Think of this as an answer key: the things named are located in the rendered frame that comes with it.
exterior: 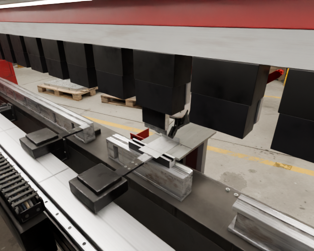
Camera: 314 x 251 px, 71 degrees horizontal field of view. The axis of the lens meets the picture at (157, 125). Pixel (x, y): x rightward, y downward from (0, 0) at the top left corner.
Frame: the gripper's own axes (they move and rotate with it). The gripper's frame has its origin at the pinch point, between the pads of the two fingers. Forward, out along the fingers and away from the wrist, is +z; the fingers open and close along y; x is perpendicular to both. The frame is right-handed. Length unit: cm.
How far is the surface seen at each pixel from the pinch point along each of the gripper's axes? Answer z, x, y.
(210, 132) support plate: -8.1, 17.6, 8.6
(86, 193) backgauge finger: 24.9, -25.3, 3.5
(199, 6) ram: -22.9, -33.2, 17.0
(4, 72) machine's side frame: 3, 15, -214
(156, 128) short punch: 1.3, -7.9, 1.5
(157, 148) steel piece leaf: 7.2, -1.0, 0.7
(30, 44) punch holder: -12, -25, -77
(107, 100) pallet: -33, 195, -276
